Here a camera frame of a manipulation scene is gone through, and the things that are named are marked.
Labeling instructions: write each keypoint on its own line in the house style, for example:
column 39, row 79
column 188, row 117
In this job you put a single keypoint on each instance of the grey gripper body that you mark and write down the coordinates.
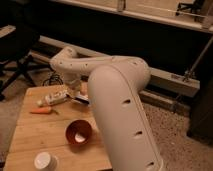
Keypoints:
column 76, row 85

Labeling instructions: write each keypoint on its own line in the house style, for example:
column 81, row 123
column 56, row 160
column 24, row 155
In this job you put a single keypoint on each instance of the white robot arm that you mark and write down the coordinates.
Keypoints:
column 114, row 84

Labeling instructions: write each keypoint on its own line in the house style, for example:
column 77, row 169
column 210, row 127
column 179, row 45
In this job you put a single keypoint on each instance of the orange carrot toy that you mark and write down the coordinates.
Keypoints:
column 43, row 110

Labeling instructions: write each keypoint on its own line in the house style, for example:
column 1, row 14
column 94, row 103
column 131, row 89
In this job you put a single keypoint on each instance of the brown bowl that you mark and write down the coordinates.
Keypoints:
column 78, row 132

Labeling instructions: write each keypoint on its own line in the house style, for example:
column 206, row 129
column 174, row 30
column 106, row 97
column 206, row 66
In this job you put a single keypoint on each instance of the black office chair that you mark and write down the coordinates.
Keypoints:
column 14, row 55

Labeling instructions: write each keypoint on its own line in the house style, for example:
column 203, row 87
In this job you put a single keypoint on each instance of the white cup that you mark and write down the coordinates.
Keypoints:
column 44, row 161

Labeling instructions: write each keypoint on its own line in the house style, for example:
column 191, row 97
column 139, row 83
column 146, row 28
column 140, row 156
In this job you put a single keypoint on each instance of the metal tripod pole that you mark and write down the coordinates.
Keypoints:
column 188, row 74

